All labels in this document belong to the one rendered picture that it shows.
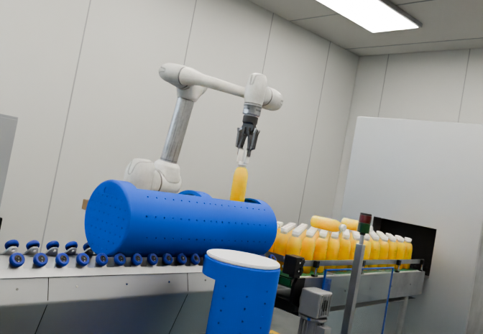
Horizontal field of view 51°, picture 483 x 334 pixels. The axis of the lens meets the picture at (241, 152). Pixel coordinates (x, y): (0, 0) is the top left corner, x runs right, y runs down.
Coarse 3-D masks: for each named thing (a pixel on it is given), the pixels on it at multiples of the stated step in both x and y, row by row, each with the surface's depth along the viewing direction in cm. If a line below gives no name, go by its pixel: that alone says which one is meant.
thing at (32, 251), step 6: (12, 246) 170; (36, 246) 177; (6, 252) 171; (12, 252) 172; (24, 252) 176; (30, 252) 177; (36, 252) 178; (48, 252) 182; (54, 252) 183; (66, 252) 187; (72, 252) 189; (84, 252) 192; (90, 252) 194
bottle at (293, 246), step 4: (292, 236) 254; (296, 236) 254; (288, 240) 255; (292, 240) 253; (296, 240) 253; (288, 244) 253; (292, 244) 252; (296, 244) 252; (300, 244) 254; (288, 248) 253; (292, 248) 252; (296, 248) 252; (288, 252) 252; (292, 252) 252; (296, 252) 252
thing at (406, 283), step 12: (396, 276) 328; (408, 276) 343; (420, 276) 359; (288, 288) 315; (300, 288) 246; (396, 288) 330; (408, 288) 345; (420, 288) 362; (276, 300) 276; (288, 300) 281; (396, 300) 339
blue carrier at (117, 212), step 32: (96, 192) 193; (128, 192) 182; (160, 192) 195; (192, 192) 217; (96, 224) 190; (128, 224) 178; (160, 224) 188; (192, 224) 200; (224, 224) 214; (256, 224) 231; (128, 256) 189; (160, 256) 201
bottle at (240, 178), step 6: (240, 168) 246; (246, 168) 248; (234, 174) 246; (240, 174) 245; (246, 174) 246; (234, 180) 246; (240, 180) 245; (246, 180) 246; (234, 186) 245; (240, 186) 245; (246, 186) 247; (234, 192) 245; (240, 192) 245; (234, 198) 245; (240, 198) 245
